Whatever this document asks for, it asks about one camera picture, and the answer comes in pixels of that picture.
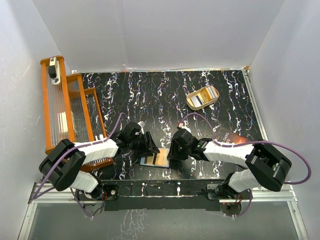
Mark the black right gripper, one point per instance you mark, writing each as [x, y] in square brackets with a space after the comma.
[173, 154]

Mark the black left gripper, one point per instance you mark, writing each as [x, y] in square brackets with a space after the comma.
[148, 144]

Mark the white magnetic stripe card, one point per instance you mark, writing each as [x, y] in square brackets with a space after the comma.
[196, 101]

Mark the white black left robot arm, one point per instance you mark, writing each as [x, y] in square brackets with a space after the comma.
[62, 167]

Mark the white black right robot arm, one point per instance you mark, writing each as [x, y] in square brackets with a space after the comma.
[264, 165]

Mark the white stack of cards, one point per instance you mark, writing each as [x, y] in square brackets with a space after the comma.
[208, 94]

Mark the orange tiered acrylic rack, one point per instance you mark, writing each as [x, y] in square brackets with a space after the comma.
[70, 110]

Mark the white device on rack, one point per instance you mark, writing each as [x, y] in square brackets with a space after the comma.
[54, 71]

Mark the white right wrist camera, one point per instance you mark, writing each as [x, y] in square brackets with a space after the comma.
[181, 125]

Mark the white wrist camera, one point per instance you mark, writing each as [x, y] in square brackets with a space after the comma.
[141, 124]
[181, 125]

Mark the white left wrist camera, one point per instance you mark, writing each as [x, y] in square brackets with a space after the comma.
[141, 124]

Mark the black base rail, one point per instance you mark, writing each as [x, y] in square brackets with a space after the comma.
[161, 194]

